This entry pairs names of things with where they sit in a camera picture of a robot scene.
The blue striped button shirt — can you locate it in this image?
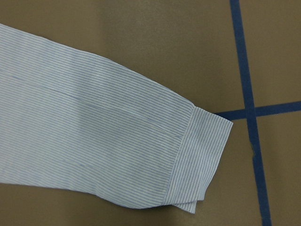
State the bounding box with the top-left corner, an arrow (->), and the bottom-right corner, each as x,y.
0,25 -> 233,213

